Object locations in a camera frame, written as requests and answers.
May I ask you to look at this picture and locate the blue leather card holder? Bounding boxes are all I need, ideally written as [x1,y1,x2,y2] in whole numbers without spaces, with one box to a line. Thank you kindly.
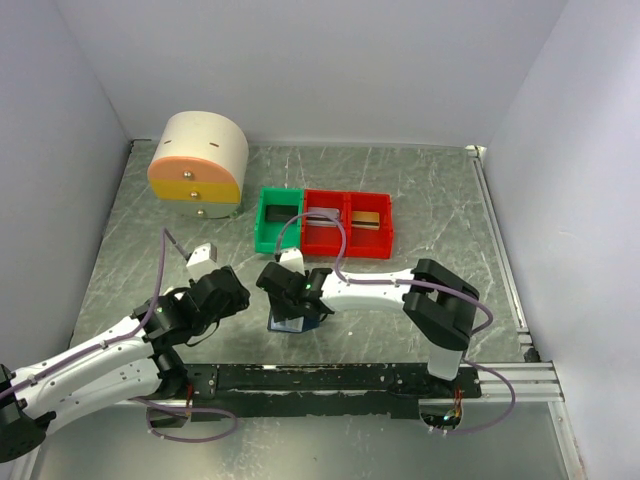
[267,307,321,334]

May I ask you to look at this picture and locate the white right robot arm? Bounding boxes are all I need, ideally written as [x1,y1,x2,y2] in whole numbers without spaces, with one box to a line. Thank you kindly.
[256,259,480,398]

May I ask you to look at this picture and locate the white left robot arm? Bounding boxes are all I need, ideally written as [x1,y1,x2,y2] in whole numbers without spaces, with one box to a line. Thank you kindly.
[1,266,250,462]

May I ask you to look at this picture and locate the silver card in red bin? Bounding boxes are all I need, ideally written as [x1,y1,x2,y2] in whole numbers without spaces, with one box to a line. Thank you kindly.
[306,207,341,227]

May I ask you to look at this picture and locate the black card in green bin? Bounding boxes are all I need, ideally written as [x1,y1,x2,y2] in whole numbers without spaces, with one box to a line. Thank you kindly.
[265,204,298,223]

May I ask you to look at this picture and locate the gold card in red bin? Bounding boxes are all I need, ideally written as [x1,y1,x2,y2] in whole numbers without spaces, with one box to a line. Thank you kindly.
[351,211,381,231]

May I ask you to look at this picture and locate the red plastic double bin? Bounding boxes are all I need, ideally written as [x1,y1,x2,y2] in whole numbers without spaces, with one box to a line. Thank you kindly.
[300,189,394,260]

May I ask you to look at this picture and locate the green plastic bin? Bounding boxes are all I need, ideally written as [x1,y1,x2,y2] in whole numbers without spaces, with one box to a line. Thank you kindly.
[254,187,304,254]

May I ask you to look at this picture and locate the cream round drawer cabinet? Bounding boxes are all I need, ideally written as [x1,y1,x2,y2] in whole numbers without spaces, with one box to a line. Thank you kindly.
[147,111,249,219]

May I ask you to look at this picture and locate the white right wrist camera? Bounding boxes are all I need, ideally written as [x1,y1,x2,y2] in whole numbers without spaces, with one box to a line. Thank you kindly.
[278,247,305,275]

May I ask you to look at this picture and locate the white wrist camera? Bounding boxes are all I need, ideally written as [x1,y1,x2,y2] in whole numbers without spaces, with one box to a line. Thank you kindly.
[186,242,218,280]
[278,247,305,275]

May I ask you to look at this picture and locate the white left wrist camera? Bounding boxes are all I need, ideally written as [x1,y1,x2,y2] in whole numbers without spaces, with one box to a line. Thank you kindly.
[186,242,218,280]

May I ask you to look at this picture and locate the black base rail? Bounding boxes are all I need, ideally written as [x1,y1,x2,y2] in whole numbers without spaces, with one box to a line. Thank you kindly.
[147,363,481,420]

